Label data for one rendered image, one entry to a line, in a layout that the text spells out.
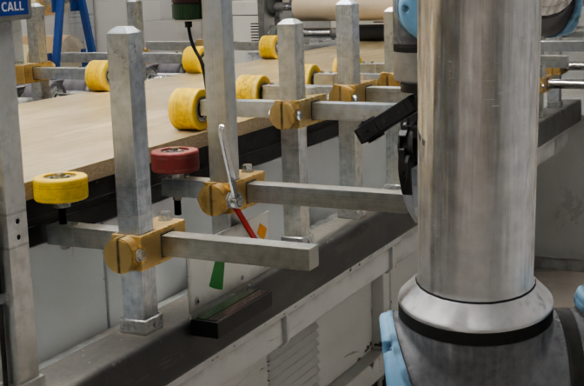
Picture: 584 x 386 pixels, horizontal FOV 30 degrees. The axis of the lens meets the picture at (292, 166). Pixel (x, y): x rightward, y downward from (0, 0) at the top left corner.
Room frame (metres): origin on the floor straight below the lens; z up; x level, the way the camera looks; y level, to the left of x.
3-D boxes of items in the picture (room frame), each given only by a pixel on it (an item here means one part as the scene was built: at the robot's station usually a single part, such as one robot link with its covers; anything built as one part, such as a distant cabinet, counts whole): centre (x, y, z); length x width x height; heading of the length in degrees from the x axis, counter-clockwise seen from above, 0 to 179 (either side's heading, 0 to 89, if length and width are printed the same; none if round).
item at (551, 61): (2.82, -0.54, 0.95); 0.37 x 0.03 x 0.03; 63
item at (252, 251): (1.50, 0.17, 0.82); 0.44 x 0.03 x 0.04; 63
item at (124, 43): (1.48, 0.22, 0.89); 0.04 x 0.04 x 0.48; 63
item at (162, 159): (1.80, 0.19, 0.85); 0.08 x 0.08 x 0.11
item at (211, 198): (1.73, 0.10, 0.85); 0.14 x 0.06 x 0.05; 153
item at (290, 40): (1.93, -0.01, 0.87); 0.04 x 0.04 x 0.48; 63
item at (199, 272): (1.67, 0.10, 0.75); 0.26 x 0.01 x 0.10; 153
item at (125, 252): (1.50, 0.21, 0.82); 0.14 x 0.06 x 0.05; 153
